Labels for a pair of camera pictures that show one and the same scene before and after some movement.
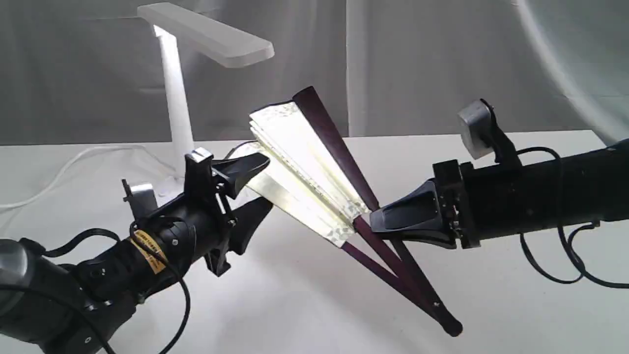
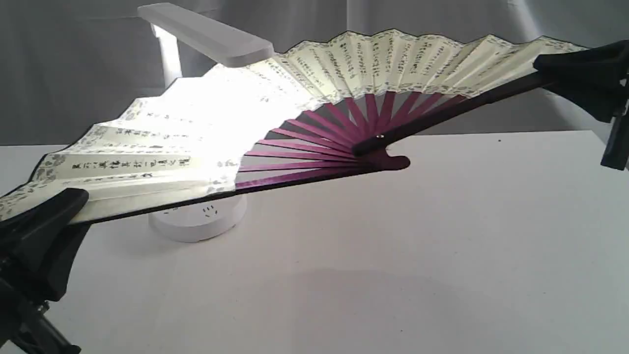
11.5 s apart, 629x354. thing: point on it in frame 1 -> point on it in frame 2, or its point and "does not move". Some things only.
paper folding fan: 306,169 -> 310,112
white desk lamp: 228,49 does not move
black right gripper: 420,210 -> 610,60
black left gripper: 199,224 -> 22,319
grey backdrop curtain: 87,73 does not move
